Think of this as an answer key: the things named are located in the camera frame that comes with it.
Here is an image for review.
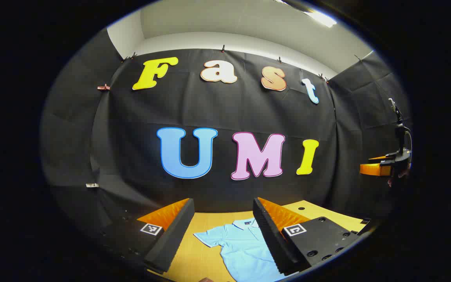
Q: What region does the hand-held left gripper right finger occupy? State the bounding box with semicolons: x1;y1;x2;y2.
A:
252;197;367;277

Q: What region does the black backdrop cloth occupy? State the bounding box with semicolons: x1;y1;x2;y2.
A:
40;29;414;235

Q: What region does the ceiling light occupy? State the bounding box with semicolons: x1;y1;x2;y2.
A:
272;0;337;28

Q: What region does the light blue T-shirt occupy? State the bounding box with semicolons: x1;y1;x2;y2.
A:
193;219;300;282

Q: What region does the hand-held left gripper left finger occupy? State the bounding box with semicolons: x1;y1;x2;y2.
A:
92;198;195;275

